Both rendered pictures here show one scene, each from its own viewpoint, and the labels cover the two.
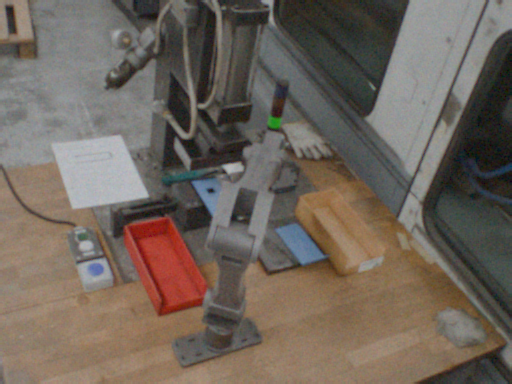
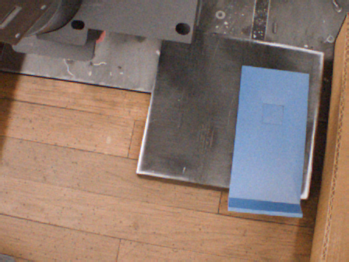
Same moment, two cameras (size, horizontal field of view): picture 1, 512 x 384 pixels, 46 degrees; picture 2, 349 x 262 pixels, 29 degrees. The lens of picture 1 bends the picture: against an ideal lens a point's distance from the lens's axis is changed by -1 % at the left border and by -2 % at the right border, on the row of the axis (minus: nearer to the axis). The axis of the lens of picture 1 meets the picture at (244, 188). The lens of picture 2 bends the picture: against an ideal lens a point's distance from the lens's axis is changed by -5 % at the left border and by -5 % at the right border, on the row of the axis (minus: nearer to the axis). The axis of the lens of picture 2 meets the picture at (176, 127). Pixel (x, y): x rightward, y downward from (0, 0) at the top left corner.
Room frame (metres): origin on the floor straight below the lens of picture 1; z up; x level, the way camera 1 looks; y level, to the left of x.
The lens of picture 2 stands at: (0.97, -0.25, 1.59)
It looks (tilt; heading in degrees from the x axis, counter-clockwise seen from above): 72 degrees down; 46
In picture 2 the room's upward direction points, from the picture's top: 3 degrees counter-clockwise
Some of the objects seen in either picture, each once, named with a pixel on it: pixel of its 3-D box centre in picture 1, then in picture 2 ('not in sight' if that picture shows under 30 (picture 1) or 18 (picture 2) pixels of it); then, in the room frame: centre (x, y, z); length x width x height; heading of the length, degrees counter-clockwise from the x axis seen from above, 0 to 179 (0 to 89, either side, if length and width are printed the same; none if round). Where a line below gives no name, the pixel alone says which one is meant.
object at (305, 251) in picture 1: (302, 242); (271, 139); (1.16, -0.18, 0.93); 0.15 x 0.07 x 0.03; 36
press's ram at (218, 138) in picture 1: (209, 99); not in sight; (1.30, 0.13, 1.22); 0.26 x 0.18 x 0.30; 33
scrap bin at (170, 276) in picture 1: (164, 263); not in sight; (1.00, 0.15, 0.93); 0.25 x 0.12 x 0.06; 33
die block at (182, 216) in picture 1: (212, 202); not in sight; (1.25, 0.08, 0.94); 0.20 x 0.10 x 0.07; 123
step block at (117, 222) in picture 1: (124, 218); not in sight; (1.11, 0.28, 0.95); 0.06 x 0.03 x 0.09; 123
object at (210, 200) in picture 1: (215, 194); not in sight; (1.21, 0.07, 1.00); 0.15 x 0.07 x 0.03; 33
